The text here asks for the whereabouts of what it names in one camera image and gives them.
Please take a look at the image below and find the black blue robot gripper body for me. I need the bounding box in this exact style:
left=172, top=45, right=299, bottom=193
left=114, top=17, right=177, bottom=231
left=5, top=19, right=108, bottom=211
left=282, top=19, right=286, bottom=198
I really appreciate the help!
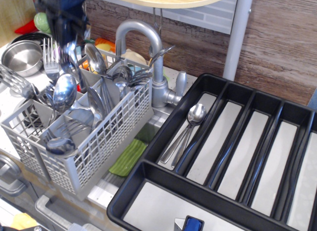
left=38, top=0, right=91, bottom=46

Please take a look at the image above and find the small steel spoon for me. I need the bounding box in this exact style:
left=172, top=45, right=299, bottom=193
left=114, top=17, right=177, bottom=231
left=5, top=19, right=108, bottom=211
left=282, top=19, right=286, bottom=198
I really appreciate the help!
left=60, top=41, right=87, bottom=93

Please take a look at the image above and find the tall spoon at back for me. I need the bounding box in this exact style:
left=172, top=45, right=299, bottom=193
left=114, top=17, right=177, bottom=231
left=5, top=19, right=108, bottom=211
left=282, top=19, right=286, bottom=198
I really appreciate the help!
left=85, top=44, right=106, bottom=75

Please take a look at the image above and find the fork at back basket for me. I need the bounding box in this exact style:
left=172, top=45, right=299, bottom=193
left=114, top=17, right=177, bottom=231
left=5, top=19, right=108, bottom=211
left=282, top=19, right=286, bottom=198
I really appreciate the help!
left=115, top=39, right=122, bottom=60

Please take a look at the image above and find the large spoon bowl left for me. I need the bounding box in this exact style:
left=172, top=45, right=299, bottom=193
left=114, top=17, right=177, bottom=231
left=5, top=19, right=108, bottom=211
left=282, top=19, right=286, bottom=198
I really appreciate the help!
left=53, top=74, right=77, bottom=113

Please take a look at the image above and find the spoon in middle compartment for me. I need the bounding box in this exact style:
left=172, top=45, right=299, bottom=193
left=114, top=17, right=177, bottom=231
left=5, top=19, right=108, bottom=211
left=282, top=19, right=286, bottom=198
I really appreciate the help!
left=87, top=87, right=104, bottom=123

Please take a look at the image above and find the grey plastic cutlery basket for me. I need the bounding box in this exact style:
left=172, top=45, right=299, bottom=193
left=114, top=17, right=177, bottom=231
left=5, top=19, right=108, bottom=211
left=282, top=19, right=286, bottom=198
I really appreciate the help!
left=0, top=49, right=155, bottom=201

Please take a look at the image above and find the large spoon front corner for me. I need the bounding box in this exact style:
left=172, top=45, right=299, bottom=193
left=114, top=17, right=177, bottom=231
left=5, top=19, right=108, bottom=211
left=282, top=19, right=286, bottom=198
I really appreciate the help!
left=46, top=138, right=76, bottom=157

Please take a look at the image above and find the top spoon in tray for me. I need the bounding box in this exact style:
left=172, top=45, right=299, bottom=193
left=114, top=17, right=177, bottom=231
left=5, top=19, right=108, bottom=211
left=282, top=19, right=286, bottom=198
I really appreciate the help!
left=160, top=103, right=207, bottom=168

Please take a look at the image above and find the spoon in tray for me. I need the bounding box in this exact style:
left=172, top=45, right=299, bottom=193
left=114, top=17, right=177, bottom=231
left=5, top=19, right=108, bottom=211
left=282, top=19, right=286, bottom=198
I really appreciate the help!
left=160, top=103, right=207, bottom=168
left=171, top=124, right=198, bottom=168

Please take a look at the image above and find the lower spoon in tray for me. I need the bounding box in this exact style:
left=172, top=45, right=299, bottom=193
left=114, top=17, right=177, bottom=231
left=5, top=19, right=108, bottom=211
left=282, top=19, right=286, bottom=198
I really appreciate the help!
left=171, top=124, right=198, bottom=168

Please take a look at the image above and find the black cutlery tray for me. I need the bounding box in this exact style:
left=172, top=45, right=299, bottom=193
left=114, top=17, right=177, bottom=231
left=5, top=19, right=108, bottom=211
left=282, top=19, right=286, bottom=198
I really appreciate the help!
left=107, top=74, right=317, bottom=231

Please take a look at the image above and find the green toy ball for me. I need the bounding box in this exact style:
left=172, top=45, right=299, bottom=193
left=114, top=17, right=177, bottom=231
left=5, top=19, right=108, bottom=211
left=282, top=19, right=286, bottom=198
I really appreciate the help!
left=34, top=12, right=51, bottom=34

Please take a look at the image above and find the red toy pepper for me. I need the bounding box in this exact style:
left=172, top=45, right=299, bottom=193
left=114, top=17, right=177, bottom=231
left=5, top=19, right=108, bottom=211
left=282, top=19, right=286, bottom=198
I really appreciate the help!
left=14, top=19, right=38, bottom=35

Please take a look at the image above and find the orange toy vegetable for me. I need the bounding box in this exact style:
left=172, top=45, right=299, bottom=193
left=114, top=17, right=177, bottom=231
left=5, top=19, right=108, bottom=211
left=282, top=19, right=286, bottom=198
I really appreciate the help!
left=95, top=38, right=115, bottom=53

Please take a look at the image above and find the steel fork at left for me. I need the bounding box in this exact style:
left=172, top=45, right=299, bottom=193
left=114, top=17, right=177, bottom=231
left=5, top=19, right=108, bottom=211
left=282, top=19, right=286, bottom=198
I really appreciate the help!
left=43, top=38, right=59, bottom=82

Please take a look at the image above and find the steel round pan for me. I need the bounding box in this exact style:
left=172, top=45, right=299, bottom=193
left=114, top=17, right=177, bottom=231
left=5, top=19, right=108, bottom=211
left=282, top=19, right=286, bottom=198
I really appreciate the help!
left=1, top=40, right=43, bottom=77

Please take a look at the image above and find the silver toy faucet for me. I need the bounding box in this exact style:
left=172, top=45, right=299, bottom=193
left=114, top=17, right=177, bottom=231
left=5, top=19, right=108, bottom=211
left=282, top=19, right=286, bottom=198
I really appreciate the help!
left=115, top=19, right=187, bottom=108

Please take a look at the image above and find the green ribbed plate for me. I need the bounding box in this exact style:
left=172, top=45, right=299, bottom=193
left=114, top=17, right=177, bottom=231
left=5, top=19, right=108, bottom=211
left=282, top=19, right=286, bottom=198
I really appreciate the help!
left=109, top=139, right=147, bottom=177

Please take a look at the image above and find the blue object at bottom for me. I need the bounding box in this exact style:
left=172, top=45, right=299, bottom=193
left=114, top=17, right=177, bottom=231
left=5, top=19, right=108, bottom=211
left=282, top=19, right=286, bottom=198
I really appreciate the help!
left=182, top=216, right=204, bottom=231

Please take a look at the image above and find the grey metal post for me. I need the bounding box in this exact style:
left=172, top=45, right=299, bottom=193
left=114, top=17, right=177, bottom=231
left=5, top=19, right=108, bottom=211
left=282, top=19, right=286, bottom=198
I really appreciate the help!
left=222, top=0, right=253, bottom=81

